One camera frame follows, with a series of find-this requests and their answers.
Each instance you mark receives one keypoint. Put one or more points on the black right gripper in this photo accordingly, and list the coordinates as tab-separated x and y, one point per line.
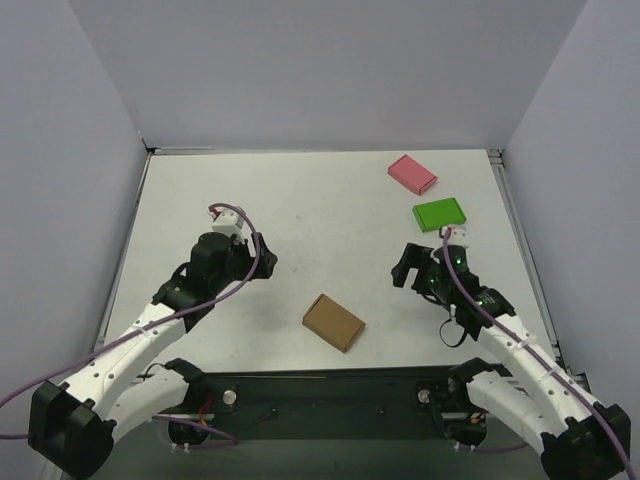
420	270

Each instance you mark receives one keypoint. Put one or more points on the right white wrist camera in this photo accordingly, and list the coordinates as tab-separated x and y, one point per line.
456	235

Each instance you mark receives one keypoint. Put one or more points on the brown cardboard paper box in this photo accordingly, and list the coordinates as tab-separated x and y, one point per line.
333	323

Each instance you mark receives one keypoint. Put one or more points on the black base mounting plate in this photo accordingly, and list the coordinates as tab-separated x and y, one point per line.
409	403

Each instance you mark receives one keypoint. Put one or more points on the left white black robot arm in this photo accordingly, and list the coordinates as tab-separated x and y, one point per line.
74	424

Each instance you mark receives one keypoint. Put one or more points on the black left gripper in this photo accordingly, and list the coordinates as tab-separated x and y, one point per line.
254	255

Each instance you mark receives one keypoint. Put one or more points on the green paper box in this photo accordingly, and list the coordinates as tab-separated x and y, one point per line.
431	216

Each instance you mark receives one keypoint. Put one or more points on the pink paper box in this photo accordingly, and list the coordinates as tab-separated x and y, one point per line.
412	175

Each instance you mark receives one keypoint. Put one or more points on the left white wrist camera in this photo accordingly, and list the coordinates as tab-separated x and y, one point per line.
227	222

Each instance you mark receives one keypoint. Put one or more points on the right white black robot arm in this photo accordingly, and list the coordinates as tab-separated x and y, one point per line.
575	435

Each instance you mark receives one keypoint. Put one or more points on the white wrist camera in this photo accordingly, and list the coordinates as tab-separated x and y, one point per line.
456	235
227	222

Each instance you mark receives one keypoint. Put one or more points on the aluminium table frame rail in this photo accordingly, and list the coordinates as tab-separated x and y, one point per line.
338	224

